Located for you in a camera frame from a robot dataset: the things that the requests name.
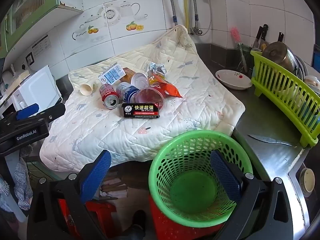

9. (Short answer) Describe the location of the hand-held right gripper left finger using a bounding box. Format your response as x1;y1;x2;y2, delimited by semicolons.
27;149;118;240

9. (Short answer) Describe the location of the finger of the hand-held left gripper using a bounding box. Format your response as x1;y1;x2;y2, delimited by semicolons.
0;103;40;124
15;103;66;131

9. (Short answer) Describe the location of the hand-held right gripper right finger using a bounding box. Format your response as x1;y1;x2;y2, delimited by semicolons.
209;149;295;240

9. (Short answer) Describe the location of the green perforated plastic basket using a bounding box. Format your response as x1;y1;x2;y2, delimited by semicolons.
148;129;253;228

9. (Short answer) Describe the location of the white paper cup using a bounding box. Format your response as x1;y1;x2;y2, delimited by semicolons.
79;83;95;97

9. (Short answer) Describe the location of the red soda can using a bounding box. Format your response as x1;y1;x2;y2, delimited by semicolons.
99;84;120;109

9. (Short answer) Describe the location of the blue and white packet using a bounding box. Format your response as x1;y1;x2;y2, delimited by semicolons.
98;64;125;84

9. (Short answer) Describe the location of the black box with red label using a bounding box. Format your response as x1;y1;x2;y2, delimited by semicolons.
121;102;161;119

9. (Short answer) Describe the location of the blue soda can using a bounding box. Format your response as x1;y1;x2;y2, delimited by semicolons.
116;82;139;103

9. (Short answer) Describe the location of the white plastic lid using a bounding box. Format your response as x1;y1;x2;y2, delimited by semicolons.
131;72;149;89

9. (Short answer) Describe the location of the clear plastic cup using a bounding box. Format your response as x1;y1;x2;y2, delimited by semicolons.
132;86;165;109

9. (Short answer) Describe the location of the orange snack bag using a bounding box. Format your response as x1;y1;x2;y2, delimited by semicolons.
149;74;182;98

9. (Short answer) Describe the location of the white countertop appliance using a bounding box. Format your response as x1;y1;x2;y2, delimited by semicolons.
0;70;30;98

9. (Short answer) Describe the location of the red plastic stool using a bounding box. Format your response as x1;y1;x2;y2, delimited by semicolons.
149;195;225;240
58;199;117;240

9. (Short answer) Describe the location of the blue patterned cloth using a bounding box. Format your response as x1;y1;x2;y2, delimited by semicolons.
0;155;33;212

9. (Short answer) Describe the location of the cream quilted blanket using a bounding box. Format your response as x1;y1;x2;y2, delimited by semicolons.
39;24;246;173

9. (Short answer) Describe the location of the steel kitchen knife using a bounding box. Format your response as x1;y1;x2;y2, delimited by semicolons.
247;134;298;148

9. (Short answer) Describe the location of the small white bowl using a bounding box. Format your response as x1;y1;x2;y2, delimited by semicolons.
299;168;316;198

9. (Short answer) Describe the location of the green plastic dish rack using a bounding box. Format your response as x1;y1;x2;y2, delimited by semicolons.
250;50;320;147

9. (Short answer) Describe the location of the crumpled clear plastic wrap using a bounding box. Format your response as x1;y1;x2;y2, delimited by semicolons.
147;62;167;79

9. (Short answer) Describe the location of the dark green utensil holder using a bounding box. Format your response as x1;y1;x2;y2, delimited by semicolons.
237;44;253;73

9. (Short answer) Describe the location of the floral bowl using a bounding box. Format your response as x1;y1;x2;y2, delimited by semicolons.
304;75;320;93

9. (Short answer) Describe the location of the steel pot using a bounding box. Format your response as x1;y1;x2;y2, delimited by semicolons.
262;42;299;73

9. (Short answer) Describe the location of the pink bottle brush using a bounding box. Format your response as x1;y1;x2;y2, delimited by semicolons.
230;27;248;73

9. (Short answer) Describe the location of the yellow gas pipe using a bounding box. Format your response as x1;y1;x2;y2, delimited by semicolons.
184;0;191;29

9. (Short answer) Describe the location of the black-handled cleaver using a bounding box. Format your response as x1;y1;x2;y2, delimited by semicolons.
251;24;269;49

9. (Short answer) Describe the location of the braided metal hose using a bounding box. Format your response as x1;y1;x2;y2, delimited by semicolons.
165;0;178;27

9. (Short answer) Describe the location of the metal hose with valve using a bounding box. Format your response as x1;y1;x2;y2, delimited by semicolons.
190;0;213;35

